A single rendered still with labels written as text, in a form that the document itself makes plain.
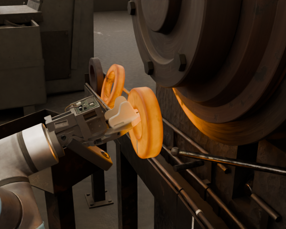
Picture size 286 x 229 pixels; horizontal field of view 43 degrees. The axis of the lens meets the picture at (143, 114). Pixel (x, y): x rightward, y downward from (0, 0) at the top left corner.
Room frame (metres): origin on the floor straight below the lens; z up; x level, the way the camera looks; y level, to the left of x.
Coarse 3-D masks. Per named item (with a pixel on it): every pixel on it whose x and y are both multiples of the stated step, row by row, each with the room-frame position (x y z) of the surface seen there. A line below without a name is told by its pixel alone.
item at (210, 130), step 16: (176, 96) 0.67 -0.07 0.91; (272, 96) 0.41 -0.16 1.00; (256, 112) 0.43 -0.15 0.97; (272, 112) 0.40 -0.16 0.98; (208, 128) 0.54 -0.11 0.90; (224, 128) 0.50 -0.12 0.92; (240, 128) 0.46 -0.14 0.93; (256, 128) 0.43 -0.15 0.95; (272, 128) 0.40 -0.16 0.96; (240, 144) 0.46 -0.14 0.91
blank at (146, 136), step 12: (132, 96) 0.76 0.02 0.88; (144, 96) 0.70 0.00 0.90; (144, 108) 0.68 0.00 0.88; (156, 108) 0.68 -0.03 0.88; (144, 120) 0.68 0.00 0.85; (156, 120) 0.67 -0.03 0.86; (132, 132) 0.76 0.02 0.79; (144, 132) 0.68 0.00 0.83; (156, 132) 0.66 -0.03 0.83; (144, 144) 0.68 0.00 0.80; (156, 144) 0.66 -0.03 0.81; (144, 156) 0.68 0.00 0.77
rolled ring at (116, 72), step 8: (112, 72) 1.45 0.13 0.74; (120, 72) 1.38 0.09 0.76; (104, 80) 1.49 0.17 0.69; (112, 80) 1.48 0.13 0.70; (120, 80) 1.35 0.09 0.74; (104, 88) 1.47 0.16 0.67; (120, 88) 1.34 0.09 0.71; (104, 96) 1.43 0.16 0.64; (112, 96) 1.33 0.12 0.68; (112, 104) 1.34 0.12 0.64
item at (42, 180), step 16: (48, 112) 1.08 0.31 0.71; (0, 128) 0.96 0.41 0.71; (16, 128) 1.00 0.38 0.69; (64, 160) 0.81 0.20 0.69; (80, 160) 0.85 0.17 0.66; (32, 176) 0.88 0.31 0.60; (48, 176) 0.87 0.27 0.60; (64, 176) 0.81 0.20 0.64; (80, 176) 0.85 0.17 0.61; (48, 192) 0.79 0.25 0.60; (64, 192) 0.90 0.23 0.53; (48, 208) 0.91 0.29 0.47; (64, 208) 0.90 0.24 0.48; (64, 224) 0.89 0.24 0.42
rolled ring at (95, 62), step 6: (90, 60) 1.62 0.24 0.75; (96, 60) 1.57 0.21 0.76; (90, 66) 1.64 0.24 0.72; (96, 66) 1.54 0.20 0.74; (90, 72) 1.66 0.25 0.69; (96, 72) 1.52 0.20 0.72; (102, 72) 1.53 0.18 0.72; (90, 78) 1.65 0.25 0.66; (96, 78) 1.52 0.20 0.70; (102, 78) 1.52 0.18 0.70; (90, 84) 1.66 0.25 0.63; (96, 84) 1.52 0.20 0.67; (102, 84) 1.52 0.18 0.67; (96, 90) 1.53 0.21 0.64
